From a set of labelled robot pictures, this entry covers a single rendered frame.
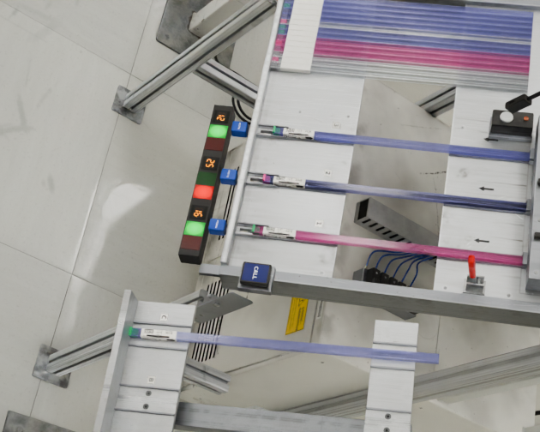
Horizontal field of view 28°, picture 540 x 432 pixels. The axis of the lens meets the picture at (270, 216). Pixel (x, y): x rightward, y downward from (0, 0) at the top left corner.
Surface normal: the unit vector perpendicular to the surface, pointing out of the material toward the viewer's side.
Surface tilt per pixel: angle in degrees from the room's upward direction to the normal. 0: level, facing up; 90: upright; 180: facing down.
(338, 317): 0
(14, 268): 0
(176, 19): 0
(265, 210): 42
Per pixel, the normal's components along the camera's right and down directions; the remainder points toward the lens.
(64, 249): 0.60, -0.29
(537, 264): -0.08, -0.50
